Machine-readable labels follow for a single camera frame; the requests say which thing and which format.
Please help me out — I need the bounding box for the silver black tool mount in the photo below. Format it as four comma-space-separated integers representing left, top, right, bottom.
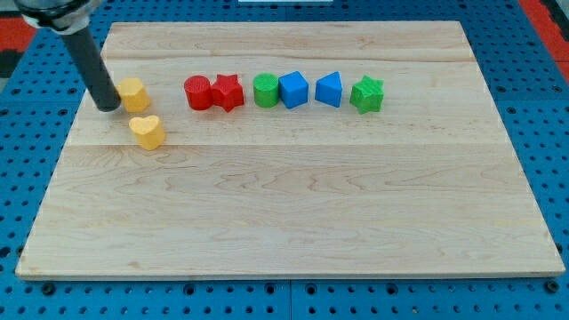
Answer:
14, 0, 105, 35

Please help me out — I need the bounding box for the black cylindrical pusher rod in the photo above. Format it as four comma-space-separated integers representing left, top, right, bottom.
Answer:
61, 27, 121, 112

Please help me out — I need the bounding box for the yellow hexagon block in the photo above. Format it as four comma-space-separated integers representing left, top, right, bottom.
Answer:
116, 77, 150, 113

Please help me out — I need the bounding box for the yellow heart block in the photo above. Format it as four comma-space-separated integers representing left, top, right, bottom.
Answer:
129, 115, 166, 150

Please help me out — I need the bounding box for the red cylinder block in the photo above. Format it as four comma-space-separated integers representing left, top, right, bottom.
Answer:
183, 76, 212, 111

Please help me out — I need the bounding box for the red star block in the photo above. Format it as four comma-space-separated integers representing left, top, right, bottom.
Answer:
211, 74, 244, 112

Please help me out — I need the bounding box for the light wooden board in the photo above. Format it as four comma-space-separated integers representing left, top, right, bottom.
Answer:
16, 21, 565, 281

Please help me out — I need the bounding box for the green cylinder block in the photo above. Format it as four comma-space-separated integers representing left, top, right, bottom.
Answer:
253, 73, 279, 108

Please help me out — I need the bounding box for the blue cube block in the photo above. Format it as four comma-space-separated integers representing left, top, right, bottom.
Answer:
278, 71, 309, 109

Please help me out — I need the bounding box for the blue triangle block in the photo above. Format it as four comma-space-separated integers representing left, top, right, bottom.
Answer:
315, 71, 343, 108

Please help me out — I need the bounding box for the green star block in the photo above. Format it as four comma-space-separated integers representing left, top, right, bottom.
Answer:
349, 75, 384, 115

